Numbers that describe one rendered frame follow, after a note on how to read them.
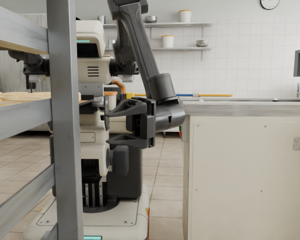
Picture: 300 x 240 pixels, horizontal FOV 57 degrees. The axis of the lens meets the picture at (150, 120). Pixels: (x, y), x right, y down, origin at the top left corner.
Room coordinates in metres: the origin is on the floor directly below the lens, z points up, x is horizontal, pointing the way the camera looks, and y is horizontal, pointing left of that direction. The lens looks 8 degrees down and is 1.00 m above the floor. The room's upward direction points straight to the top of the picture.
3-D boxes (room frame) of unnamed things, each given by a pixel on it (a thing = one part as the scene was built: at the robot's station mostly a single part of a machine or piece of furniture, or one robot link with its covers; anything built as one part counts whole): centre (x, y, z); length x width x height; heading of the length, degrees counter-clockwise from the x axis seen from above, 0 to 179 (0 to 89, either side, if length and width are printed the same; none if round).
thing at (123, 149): (1.40, 0.26, 0.56); 0.28 x 0.27 x 0.25; 89
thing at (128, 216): (1.57, 0.32, 0.16); 0.67 x 0.64 x 0.25; 179
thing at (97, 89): (1.27, 0.33, 0.88); 0.28 x 0.16 x 0.22; 89
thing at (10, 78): (5.03, 1.93, 1.03); 1.40 x 0.91 x 2.05; 84
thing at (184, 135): (1.44, -0.18, 0.77); 0.24 x 0.04 x 0.14; 177
